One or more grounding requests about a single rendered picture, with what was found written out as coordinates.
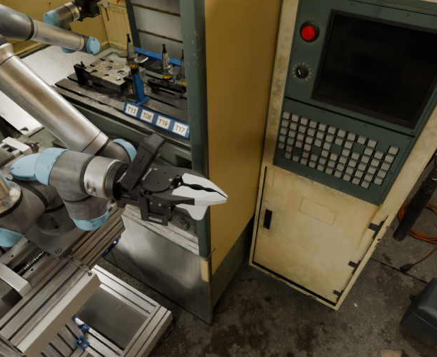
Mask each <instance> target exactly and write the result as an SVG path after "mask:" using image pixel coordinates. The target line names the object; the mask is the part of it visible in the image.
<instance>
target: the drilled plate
mask: <svg viewBox="0 0 437 357"><path fill-rule="evenodd" d="M109 60H110V61H109ZM111 60H112V61H111ZM108 61H109V63H108ZM125 63H126V62H124V61H121V60H118V59H115V58H112V57H110V58H108V59H107V60H105V61H103V62H101V63H100V64H97V65H96V66H95V67H92V68H91V71H92V73H86V72H84V73H85V77H86V79H87V80H89V81H92V82H95V83H97V84H100V85H103V86H106V87H108V88H110V89H114V90H116V91H119V92H122V91H124V90H126V89H127V88H129V87H130V86H131V83H130V81H126V80H124V79H123V80H121V79H122V77H124V76H125V75H126V76H127V75H128V74H129V72H128V71H130V67H129V65H127V66H126V65H125ZM118 64H119V65H118ZM113 66H114V67H113ZM96 67H98V68H96ZM104 67H105V68H104ZM94 69H95V71H94ZM97 69H98V71H97ZM108 69H109V70H108ZM139 70H140V77H141V79H142V78H144V77H145V76H146V71H145V68H142V67H139ZM93 72H94V73H93ZM105 72H106V73H105ZM97 73H98V74H97ZM123 73H124V74H123ZM118 74H119V75H118ZM117 77H118V78H117Z"/></svg>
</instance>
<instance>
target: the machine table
mask: <svg viewBox="0 0 437 357"><path fill-rule="evenodd" d="M108 58H109V57H105V56H104V57H102V58H101V60H99V59H98V60H96V61H95V62H92V63H91V64H90V66H89V65H87V66H86V67H88V68H92V67H95V66H96V65H97V64H100V63H101V62H103V61H105V60H106V59H108ZM145 71H146V76H145V77H144V78H142V80H143V83H145V84H146V85H148V86H149V88H147V89H145V90H144V91H146V92H145V93H146V94H145V96H147V97H150V99H149V100H147V101H146V102H144V103H143V104H142V105H141V106H142V107H145V108H148V109H150V110H153V111H156V112H158V113H161V114H163V115H166V116H169V117H171V118H174V119H176V120H180V121H181V122H184V123H187V124H189V121H188V103H187V95H186V94H187V93H186V92H185V94H184V95H183V96H182V97H181V98H180V99H177V98H175V93H174V91H169V90H166V89H162V88H160V89H159V91H157V92H151V91H152V90H151V85H149V84H148V83H147V80H148V79H149V78H154V79H159V80H164V79H162V75H160V74H157V73H154V72H151V71H148V70H145ZM164 81H166V80H164ZM74 85H75V86H74ZM51 87H52V88H53V89H54V90H55V91H57V92H58V93H59V94H60V95H61V96H62V97H64V98H65V99H66V100H67V101H68V102H69V103H70V104H72V105H73V106H74V107H75V108H76V109H77V110H78V111H79V112H80V113H81V114H83V115H85V116H88V117H90V118H93V119H94V120H97V121H99V122H101V123H104V124H106V125H109V126H111V127H113V128H115V129H118V130H120V131H123V132H125V133H127V134H129V135H132V136H134V137H136V138H139V139H141V140H143V139H144V138H145V137H146V136H148V137H149V136H150V135H151V134H152V133H153V132H155V133H156V134H158V135H159V136H160V137H162V138H164V139H165V140H166V141H165V143H164V145H163V148H164V149H165V150H166V151H169V152H171V153H174V154H176V155H179V156H180V157H183V158H185V159H188V160H190V161H192V158H191V140H190V139H189V140H187V139H185V138H182V137H179V136H178V135H175V134H172V133H170V132H167V131H165V130H162V129H160V128H157V127H154V126H153V125H150V124H148V123H145V122H142V121H141V120H138V119H135V118H132V117H130V116H128V115H125V114H123V108H124V105H125V101H121V100H120V99H118V100H113V99H112V98H113V97H112V96H107V98H106V97H105V98H100V100H99V99H97V98H96V97H95V96H96V93H94V91H92V92H93V93H92V92H91V91H90V89H91V88H89V87H87V86H85V84H83V83H81V82H79V81H78V79H77V77H76V73H73V74H70V75H69V76H67V79H65V78H63V79H61V80H60V81H58V82H56V83H55V86H53V85H51ZM82 87H83V88H82ZM88 89H89V90H88ZM78 90H80V91H78ZM65 92H66V93H65ZM129 92H130V91H128V92H127V93H129ZM149 92H150V93H149ZM127 93H126V94H123V95H122V97H123V96H125V95H127V96H125V97H127V98H126V100H128V101H129V102H132V101H134V100H135V99H136V96H135V95H134V94H129V96H128V94H127ZM85 94H86V95H88V96H90V97H89V98H92V99H95V100H96V99H97V100H98V102H99V103H96V102H93V101H89V102H88V101H86V98H82V96H85ZM91 94H92V96H91ZM94 94H95V95H94ZM88 96H86V97H88ZM109 98H110V99H109ZM111 99H112V100H111ZM97 100H96V101H97ZM118 101H119V103H118ZM92 102H93V103H92ZM111 102H112V103H111ZM113 104H114V105H113ZM104 105H108V106H113V107H114V106H117V107H118V108H119V109H118V108H116V109H118V110H119V111H116V110H113V109H110V108H108V107H106V106H104ZM153 105H154V106H153ZM114 108H115V107H114Z"/></svg>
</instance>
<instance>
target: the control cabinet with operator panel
mask: <svg viewBox="0 0 437 357"><path fill-rule="evenodd" d="M436 148H437V0H283V1H282V7H281V13H280V23H279V29H278V40H277V46H276V56H275V62H274V68H273V79H272V85H271V95H270V101H269V107H268V118H267V124H266V134H265V140H264V146H263V157H262V163H261V174H260V179H259V190H258V196H257V202H256V213H255V218H254V229H253V235H252V241H251V252H250V257H249V265H251V266H253V267H254V268H257V269H258V270H259V271H260V272H262V273H266V274H268V275H270V276H272V277H274V278H276V279H278V280H279V281H281V282H283V283H285V284H287V285H289V286H291V287H293V288H294V289H296V290H299V291H300V292H302V293H304V294H306V295H308V296H310V297H311V298H314V299H315V300H318V301H319V302H320V303H321V304H322V305H326V306H329V307H331V308H333V309H335V310H338V309H339V307H340V305H341V303H342V302H343V301H344V299H345V297H346V296H347V294H348V292H349V290H350V289H351V287H352V286H353V284H354V283H355V281H356V279H357V277H358V276H359V274H360V273H361V271H362V270H363V268H364V266H365V265H366V263H367V261H368V259H369V258H370V256H371V255H372V253H373V252H374V250H375V248H376V246H377V245H378V243H379V242H380V240H381V239H382V236H383V235H384V233H385V232H386V230H387V228H388V227H389V226H390V224H391V222H392V221H393V219H394V217H395V215H396V214H397V212H398V211H399V209H400V208H401V206H402V204H403V202H404V201H405V199H406V198H407V196H408V195H409V192H410V191H411V189H412V188H413V186H414V184H415V183H416V181H417V179H418V178H419V177H420V175H421V173H422V171H423V170H424V168H425V166H426V165H427V164H428V162H429V160H430V158H431V157H432V155H433V153H434V152H435V151H436Z"/></svg>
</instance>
